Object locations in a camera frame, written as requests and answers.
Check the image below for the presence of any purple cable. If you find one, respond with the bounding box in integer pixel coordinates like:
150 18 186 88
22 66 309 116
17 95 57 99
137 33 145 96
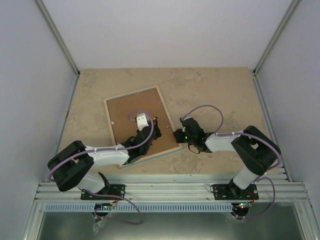
47 109 143 225
182 104 281 220

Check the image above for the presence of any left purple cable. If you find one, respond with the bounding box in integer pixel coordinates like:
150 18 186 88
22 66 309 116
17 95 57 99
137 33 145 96
47 109 143 225

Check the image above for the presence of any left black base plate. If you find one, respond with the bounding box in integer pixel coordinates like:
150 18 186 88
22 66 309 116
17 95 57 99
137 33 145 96
80 184 126 201

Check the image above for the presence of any aluminium profile rail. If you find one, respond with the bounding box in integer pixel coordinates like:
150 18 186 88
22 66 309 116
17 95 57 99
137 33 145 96
34 174 311 203

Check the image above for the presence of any grey slotted cable duct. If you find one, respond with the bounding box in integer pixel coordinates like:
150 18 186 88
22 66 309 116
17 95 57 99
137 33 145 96
44 202 233 213

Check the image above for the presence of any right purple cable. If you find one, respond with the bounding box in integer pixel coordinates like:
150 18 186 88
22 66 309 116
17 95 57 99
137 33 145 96
182 104 281 220

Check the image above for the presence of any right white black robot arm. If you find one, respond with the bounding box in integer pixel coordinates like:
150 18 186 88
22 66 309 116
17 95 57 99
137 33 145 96
173 117 281 200

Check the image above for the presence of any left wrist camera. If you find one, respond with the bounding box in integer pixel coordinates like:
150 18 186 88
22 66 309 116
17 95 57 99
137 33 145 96
135 113 149 131

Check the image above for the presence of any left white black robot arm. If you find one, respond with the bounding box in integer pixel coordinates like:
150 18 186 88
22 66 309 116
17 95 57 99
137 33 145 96
47 114 162 200

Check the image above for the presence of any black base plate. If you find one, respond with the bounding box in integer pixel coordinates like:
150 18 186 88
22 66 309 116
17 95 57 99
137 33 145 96
209 184 260 201
80 184 126 201

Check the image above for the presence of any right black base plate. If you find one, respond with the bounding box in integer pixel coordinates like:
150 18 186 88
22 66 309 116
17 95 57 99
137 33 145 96
209 184 260 201

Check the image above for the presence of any blue wooden picture frame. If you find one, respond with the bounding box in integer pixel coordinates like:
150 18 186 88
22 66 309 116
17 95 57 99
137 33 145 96
103 85 183 165

